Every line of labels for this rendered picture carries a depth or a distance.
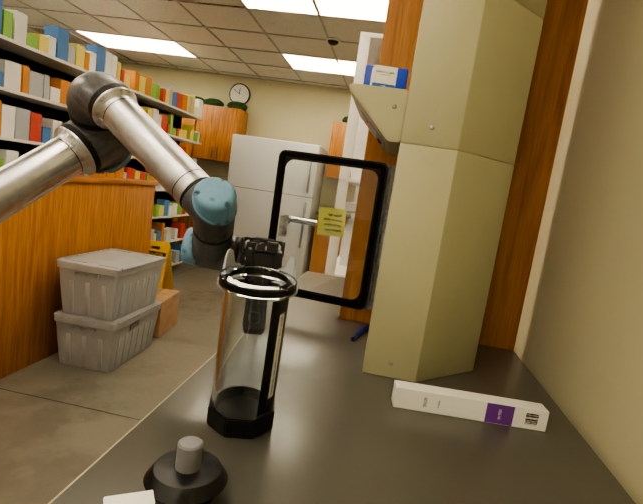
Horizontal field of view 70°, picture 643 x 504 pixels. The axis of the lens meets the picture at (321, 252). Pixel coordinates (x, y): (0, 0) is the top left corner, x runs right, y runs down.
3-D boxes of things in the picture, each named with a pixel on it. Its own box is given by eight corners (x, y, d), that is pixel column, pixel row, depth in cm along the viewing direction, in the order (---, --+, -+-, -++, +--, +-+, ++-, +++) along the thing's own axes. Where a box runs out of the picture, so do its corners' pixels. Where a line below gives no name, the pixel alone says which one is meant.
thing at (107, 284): (164, 302, 331) (168, 257, 327) (114, 325, 272) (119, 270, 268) (110, 291, 337) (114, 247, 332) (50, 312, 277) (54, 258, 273)
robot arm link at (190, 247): (189, 207, 89) (245, 219, 91) (189, 240, 98) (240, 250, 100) (178, 239, 85) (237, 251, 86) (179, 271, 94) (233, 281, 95)
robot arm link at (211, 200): (100, 37, 94) (256, 191, 81) (107, 83, 103) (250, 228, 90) (42, 53, 88) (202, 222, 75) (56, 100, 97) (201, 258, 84)
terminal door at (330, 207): (365, 311, 126) (389, 163, 120) (261, 289, 133) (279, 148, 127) (365, 310, 127) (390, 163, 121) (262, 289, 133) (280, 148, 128)
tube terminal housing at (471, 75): (461, 345, 124) (519, 47, 114) (485, 396, 93) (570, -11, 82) (368, 328, 128) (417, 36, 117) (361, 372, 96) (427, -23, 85)
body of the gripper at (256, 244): (239, 237, 73) (242, 235, 85) (232, 291, 73) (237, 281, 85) (287, 243, 74) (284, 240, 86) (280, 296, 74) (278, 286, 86)
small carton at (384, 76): (390, 101, 102) (394, 73, 101) (393, 97, 97) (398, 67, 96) (367, 98, 102) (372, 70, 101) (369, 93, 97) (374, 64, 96)
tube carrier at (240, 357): (277, 437, 65) (299, 293, 60) (198, 431, 64) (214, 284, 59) (276, 395, 75) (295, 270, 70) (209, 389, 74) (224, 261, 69)
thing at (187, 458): (236, 480, 56) (243, 430, 55) (207, 534, 47) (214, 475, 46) (166, 463, 57) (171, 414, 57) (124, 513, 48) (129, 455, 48)
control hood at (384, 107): (397, 156, 121) (404, 117, 120) (400, 142, 89) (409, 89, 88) (354, 150, 123) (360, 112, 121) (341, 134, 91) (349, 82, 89)
